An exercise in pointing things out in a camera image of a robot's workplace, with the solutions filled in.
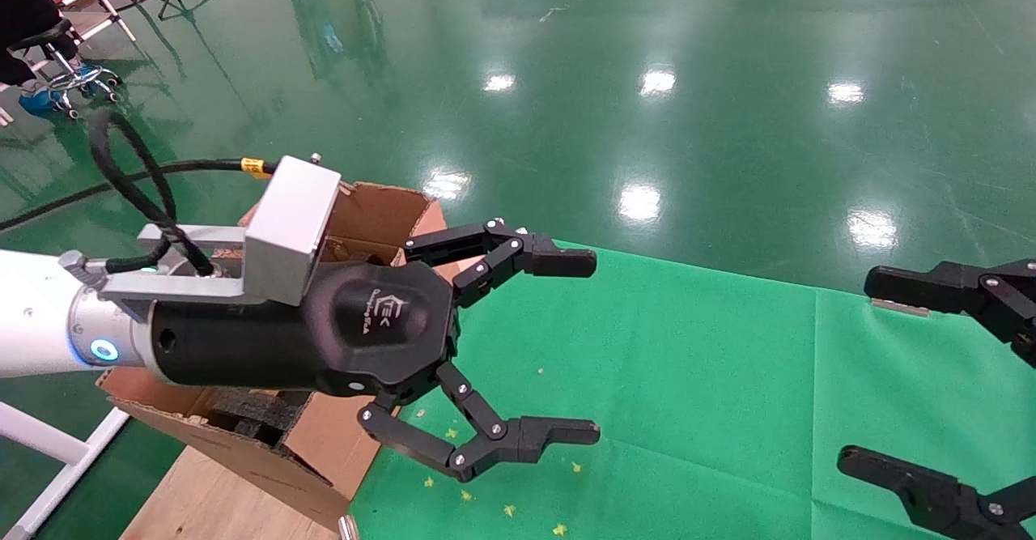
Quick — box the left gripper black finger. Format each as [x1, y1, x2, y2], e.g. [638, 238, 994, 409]
[403, 218, 598, 308]
[360, 362, 601, 483]

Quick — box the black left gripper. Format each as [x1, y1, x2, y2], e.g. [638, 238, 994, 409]
[150, 263, 461, 403]

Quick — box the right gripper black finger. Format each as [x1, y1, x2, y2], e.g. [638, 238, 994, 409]
[836, 446, 1036, 540]
[864, 261, 1036, 367]

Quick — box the large open cardboard carton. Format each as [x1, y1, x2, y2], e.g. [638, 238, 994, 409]
[97, 182, 468, 531]

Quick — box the black foam block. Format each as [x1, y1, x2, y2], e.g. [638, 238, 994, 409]
[209, 388, 315, 446]

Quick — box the green table cloth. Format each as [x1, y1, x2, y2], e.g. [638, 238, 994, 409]
[350, 236, 1036, 540]

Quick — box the black stool with chrome base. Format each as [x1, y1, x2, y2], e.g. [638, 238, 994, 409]
[8, 18, 126, 120]

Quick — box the person in black clothes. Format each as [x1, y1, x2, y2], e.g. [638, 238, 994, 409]
[0, 0, 70, 116]

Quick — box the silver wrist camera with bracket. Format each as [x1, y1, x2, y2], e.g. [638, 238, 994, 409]
[61, 154, 342, 322]

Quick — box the white tube frame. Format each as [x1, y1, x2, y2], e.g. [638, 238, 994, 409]
[0, 401, 130, 540]

